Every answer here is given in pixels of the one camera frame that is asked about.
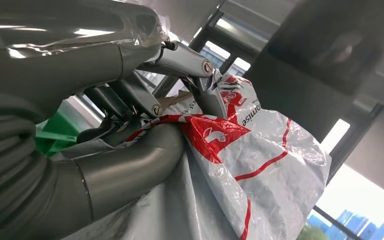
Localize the white red-print mail bag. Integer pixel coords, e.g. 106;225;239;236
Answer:
51;71;332;240

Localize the black inbound scanner machine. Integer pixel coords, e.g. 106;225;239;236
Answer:
244;0;384;143

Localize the green plastic crate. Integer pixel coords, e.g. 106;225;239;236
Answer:
34;109;82;158

